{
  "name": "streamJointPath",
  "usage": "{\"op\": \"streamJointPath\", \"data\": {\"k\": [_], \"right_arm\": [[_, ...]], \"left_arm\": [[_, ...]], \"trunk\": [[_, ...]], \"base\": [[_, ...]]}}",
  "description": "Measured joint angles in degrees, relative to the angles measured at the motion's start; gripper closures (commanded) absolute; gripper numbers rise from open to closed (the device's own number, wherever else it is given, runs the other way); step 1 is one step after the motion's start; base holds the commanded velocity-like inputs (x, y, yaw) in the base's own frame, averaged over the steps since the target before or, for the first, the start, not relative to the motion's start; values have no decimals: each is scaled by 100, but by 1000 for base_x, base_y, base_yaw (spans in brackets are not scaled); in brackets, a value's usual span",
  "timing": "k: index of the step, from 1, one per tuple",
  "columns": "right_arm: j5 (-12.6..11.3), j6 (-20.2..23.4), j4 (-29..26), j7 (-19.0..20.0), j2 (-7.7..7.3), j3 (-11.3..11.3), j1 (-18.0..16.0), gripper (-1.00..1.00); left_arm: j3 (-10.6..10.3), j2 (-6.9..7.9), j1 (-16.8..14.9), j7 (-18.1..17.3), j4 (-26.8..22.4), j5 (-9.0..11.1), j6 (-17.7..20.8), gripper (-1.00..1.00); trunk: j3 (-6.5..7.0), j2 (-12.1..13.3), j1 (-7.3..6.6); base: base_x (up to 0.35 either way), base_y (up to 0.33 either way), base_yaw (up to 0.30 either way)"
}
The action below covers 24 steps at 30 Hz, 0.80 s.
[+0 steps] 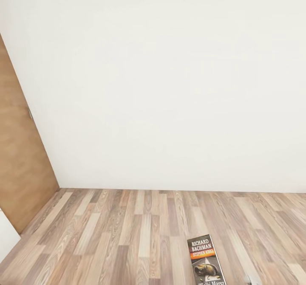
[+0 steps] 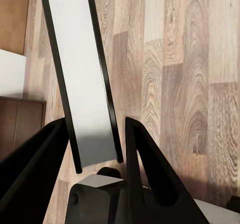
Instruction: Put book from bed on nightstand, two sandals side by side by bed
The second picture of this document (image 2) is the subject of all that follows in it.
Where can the hardback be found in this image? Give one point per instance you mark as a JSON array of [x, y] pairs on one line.
[[81, 70]]

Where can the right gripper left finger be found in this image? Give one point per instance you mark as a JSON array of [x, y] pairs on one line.
[[28, 175]]

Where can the sliding door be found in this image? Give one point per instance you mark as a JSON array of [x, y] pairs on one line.
[[13, 15]]

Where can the bench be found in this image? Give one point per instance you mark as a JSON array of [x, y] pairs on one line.
[[20, 119]]

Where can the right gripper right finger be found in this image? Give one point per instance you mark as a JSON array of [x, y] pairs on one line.
[[174, 203]]

